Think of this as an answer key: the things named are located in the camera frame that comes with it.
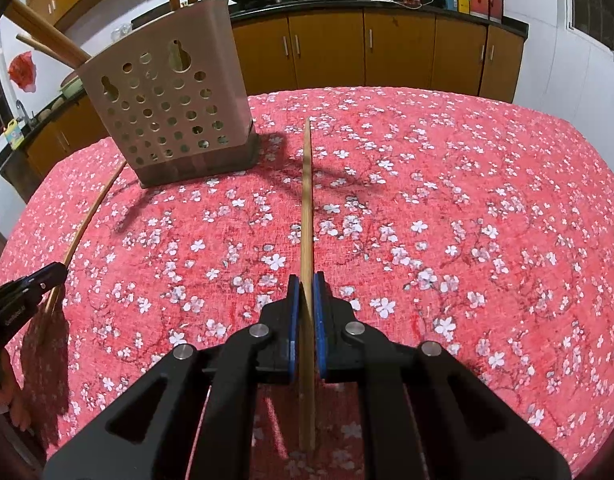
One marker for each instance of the black countertop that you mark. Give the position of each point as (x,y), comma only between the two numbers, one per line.
(377,6)

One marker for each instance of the beige perforated utensil holder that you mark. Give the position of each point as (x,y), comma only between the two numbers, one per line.
(172,100)

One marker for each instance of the yellow bottle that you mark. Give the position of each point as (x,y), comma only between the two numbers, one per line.
(13,135)

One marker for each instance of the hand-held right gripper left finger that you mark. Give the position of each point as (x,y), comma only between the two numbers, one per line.
(293,320)

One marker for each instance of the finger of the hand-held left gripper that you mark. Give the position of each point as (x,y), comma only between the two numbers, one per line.
(32,285)

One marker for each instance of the wooden chopstick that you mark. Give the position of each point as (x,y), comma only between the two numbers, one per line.
(89,215)
(307,210)

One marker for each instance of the red plastic bag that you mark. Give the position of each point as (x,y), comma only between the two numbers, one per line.
(22,71)

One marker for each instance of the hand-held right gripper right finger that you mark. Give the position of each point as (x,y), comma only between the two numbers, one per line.
(319,325)

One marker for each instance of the green bowl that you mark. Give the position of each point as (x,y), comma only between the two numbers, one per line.
(72,87)

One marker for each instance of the wooden lower kitchen cabinets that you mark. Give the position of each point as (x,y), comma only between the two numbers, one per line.
(397,52)

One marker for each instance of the person's left hand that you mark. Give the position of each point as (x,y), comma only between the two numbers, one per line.
(18,400)

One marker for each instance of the red floral tablecloth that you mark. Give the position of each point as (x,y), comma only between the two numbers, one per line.
(437,210)

